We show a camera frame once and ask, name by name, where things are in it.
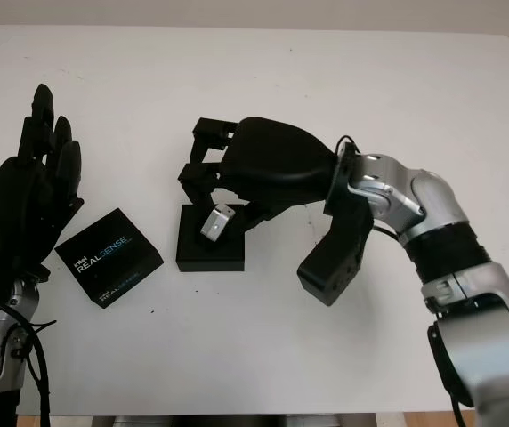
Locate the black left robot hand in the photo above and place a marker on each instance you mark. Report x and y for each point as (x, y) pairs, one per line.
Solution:
(27, 200)

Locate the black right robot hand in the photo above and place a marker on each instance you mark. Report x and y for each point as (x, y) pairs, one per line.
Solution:
(277, 164)

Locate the silver RealSense depth camera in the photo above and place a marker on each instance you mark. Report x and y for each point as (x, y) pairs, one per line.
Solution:
(214, 227)

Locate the black RealSense box lid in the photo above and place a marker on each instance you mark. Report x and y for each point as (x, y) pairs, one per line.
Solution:
(107, 258)

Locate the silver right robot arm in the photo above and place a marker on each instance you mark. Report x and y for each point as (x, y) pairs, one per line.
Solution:
(472, 293)

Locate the black box base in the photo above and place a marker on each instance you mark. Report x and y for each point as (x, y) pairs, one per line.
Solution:
(210, 260)

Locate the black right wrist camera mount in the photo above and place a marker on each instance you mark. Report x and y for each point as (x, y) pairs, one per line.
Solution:
(334, 271)

